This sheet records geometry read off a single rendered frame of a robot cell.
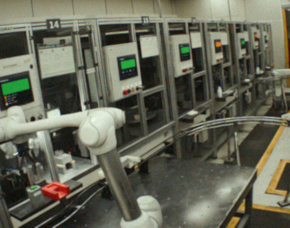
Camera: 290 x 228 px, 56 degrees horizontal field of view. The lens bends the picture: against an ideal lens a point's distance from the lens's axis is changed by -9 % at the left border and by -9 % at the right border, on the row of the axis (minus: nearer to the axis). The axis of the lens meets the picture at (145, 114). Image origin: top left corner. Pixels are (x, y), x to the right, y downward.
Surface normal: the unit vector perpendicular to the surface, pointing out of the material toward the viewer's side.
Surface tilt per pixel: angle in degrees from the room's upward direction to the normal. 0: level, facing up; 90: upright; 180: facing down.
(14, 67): 90
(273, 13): 90
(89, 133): 84
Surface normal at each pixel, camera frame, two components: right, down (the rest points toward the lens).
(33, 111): 0.81, 0.04
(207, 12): -0.57, 0.26
